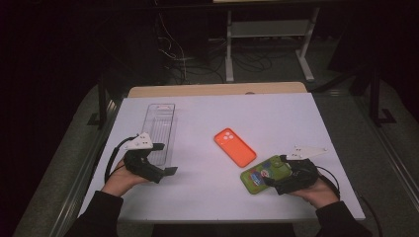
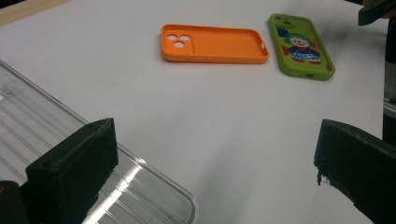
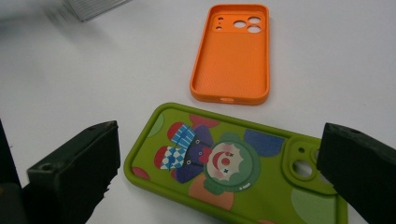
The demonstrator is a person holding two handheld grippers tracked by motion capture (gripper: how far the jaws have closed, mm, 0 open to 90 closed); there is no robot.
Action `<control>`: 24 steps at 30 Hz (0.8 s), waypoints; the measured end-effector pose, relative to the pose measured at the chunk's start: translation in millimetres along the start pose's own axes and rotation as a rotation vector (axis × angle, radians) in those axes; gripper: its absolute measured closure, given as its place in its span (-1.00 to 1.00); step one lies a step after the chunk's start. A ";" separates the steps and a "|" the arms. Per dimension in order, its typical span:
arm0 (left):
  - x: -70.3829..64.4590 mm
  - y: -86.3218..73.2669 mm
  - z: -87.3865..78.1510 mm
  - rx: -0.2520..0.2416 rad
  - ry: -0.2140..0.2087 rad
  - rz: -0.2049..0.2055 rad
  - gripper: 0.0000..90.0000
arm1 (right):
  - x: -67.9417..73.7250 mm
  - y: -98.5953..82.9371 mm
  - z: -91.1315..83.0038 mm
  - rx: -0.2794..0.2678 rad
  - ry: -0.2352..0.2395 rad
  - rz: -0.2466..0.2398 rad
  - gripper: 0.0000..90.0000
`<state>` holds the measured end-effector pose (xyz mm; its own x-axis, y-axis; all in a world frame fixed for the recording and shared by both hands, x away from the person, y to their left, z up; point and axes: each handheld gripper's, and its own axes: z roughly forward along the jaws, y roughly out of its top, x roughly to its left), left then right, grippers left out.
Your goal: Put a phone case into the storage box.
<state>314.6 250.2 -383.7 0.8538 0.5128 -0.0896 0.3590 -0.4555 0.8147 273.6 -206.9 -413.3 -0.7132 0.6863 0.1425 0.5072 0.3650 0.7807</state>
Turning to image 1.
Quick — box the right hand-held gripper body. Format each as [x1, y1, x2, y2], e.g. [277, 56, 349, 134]
[274, 145, 329, 196]

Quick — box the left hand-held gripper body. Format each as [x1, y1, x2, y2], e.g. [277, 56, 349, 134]
[123, 132, 166, 185]

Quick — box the green snack packet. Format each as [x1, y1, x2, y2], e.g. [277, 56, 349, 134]
[239, 155, 293, 196]

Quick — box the clear plastic tray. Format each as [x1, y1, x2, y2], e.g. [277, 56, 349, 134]
[140, 103, 176, 167]

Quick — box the orange phone case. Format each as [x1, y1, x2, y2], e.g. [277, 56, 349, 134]
[213, 127, 258, 169]

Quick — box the person's left hand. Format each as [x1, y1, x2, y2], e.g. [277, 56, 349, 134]
[101, 159, 149, 198]

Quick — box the person's right hand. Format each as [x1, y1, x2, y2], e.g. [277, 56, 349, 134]
[290, 179, 340, 210]

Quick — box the black metal stand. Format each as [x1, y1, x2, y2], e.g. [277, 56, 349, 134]
[87, 75, 110, 130]
[369, 65, 398, 127]

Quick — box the light wooden table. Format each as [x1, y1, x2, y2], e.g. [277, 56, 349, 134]
[127, 81, 308, 99]

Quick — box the left hand-held gripper cable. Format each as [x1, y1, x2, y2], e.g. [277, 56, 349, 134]
[104, 135, 139, 184]

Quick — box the hand-held gripper cable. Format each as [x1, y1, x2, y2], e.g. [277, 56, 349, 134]
[104, 135, 139, 184]
[315, 165, 383, 237]

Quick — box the right hand-held gripper cable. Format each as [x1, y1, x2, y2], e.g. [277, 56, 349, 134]
[315, 165, 383, 237]

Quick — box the tangle of floor cables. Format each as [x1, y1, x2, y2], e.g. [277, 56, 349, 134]
[154, 13, 228, 85]

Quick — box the white metal desk frame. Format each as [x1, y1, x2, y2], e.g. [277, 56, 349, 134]
[224, 7, 321, 83]

